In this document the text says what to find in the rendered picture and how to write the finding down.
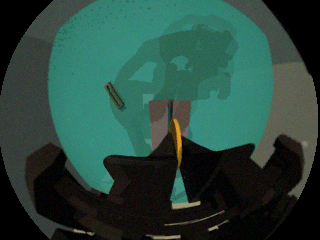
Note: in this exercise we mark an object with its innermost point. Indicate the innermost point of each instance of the gold coin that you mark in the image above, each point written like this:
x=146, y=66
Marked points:
x=176, y=137

